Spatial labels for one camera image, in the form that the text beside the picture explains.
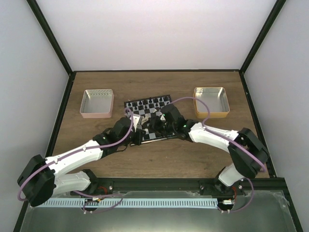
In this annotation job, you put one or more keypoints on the black frame post left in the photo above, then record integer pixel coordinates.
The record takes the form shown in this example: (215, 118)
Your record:
(34, 6)

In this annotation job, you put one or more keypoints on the light blue slotted cable duct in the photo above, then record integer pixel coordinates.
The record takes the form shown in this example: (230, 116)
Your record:
(203, 203)

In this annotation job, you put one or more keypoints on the pile of white chess pieces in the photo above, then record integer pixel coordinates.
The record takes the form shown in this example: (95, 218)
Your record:
(145, 120)

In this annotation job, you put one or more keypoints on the yellow metal tin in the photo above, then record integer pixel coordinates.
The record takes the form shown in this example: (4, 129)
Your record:
(216, 100)

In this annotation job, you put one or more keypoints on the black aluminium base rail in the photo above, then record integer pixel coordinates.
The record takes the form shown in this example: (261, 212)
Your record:
(205, 186)

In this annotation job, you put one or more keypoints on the row of black chess pieces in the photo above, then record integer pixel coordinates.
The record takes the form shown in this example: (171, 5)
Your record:
(148, 103)

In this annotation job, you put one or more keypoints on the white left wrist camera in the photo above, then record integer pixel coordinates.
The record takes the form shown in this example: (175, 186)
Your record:
(137, 121)

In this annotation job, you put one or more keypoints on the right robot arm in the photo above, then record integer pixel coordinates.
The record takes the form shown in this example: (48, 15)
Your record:
(247, 152)

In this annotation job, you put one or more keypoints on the black frame post right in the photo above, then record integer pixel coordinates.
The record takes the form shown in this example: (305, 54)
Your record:
(272, 16)

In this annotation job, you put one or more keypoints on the black frame post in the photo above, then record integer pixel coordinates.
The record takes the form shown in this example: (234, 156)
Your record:
(34, 6)
(272, 16)

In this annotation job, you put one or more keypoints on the black and silver chessboard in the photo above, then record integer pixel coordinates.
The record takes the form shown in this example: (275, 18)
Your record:
(150, 136)

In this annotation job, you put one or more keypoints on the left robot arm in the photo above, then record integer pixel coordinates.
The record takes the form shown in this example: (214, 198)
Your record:
(43, 178)

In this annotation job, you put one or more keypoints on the pink metal tin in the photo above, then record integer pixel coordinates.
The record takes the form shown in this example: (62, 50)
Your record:
(97, 103)

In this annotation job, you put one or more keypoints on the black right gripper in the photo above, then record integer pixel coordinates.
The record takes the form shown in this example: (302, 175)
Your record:
(154, 125)

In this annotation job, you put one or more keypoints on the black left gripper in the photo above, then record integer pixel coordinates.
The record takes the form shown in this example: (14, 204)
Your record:
(140, 134)

